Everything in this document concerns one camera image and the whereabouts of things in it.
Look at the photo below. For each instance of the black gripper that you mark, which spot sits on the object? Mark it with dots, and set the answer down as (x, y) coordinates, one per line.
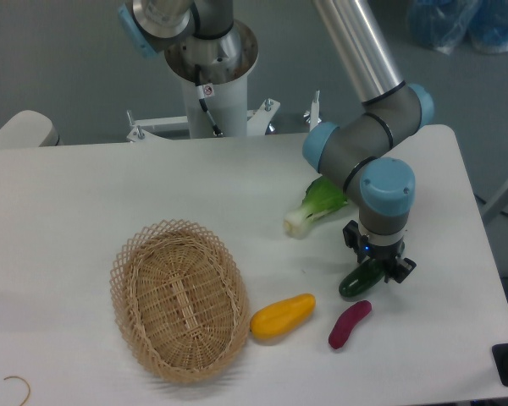
(387, 249)

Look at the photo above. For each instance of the dark green cucumber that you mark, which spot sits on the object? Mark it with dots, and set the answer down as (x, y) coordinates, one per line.
(364, 277)

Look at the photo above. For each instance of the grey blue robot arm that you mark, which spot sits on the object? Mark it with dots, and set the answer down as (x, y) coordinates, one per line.
(355, 157)

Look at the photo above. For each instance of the green bok choy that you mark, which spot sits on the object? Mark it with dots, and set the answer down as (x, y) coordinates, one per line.
(321, 198)

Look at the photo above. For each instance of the purple sweet potato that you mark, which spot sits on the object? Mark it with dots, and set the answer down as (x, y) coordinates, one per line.
(346, 323)

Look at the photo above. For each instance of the yellow squash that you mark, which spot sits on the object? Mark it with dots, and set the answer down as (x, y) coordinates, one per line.
(282, 317)

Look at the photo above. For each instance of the woven wicker basket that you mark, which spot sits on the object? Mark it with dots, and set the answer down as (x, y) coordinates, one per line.
(179, 301)

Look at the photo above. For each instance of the blue plastic bag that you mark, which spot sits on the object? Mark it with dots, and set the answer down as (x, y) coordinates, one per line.
(443, 25)

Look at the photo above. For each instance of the white chair back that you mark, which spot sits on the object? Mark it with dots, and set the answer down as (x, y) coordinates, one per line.
(28, 129)

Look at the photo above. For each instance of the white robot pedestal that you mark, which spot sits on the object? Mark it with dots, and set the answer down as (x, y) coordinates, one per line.
(213, 76)

